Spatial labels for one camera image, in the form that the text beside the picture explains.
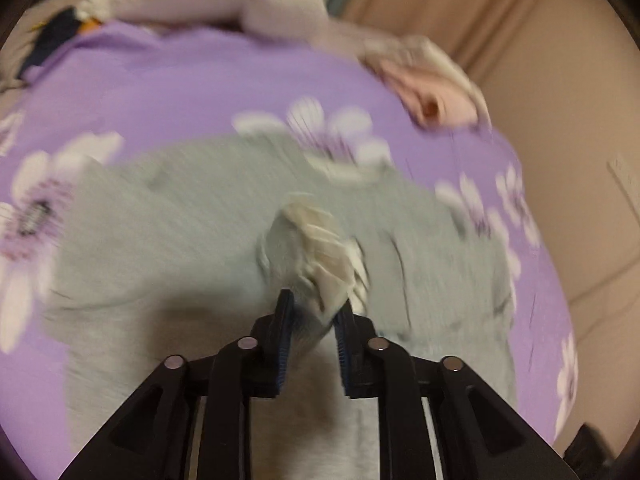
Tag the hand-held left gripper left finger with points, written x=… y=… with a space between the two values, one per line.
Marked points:
x=284 y=355

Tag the purple floral bed sheet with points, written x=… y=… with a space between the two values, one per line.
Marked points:
x=200 y=90

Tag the pink and cream cloth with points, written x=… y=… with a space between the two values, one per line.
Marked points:
x=425 y=90

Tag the grey garment with cream ruffle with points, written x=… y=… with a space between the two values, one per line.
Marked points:
x=175 y=240

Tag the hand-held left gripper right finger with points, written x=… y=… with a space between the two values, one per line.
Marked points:
x=344 y=355

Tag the dark blue cloth item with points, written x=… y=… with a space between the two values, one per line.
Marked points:
x=50 y=40

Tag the black object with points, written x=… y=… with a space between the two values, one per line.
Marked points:
x=590 y=447

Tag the pink beige curtain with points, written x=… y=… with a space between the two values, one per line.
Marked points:
x=450 y=0

